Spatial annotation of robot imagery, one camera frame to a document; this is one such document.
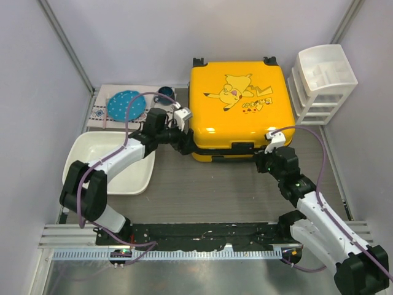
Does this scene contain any blue polka dot plate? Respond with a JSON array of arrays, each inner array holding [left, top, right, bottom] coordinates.
[[106, 90, 146, 122]]

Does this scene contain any patterned white placemat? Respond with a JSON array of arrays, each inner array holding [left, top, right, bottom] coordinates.
[[87, 84, 174, 130]]

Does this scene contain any yellow Pikachu hard suitcase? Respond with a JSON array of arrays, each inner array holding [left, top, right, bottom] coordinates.
[[189, 57, 295, 162]]

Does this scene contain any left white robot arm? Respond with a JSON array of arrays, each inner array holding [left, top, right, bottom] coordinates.
[[60, 108, 193, 245]]

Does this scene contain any dark blue ceramic cup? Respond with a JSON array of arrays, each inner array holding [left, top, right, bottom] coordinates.
[[154, 86, 176, 106]]

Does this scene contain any white slotted cable duct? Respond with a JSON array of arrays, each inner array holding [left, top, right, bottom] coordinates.
[[52, 246, 282, 261]]

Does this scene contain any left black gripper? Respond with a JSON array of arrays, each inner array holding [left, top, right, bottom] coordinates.
[[157, 119, 200, 155]]

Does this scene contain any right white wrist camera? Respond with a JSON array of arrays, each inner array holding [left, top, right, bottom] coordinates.
[[264, 130, 286, 154]]

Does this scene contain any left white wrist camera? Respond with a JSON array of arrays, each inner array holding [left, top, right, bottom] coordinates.
[[173, 102, 192, 132]]

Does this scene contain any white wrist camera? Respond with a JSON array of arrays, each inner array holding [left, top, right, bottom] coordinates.
[[173, 102, 192, 132], [264, 130, 286, 154]]

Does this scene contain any white plastic drawer organizer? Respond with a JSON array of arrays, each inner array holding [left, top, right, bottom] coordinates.
[[287, 44, 358, 125]]

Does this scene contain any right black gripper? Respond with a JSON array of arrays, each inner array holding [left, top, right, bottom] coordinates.
[[252, 143, 284, 183]]

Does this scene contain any white square tray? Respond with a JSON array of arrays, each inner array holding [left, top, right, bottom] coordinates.
[[62, 131, 155, 195]]

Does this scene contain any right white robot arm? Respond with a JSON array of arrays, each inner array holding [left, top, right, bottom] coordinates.
[[254, 147, 391, 294]]

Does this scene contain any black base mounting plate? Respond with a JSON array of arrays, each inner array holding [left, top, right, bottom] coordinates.
[[95, 221, 303, 251]]

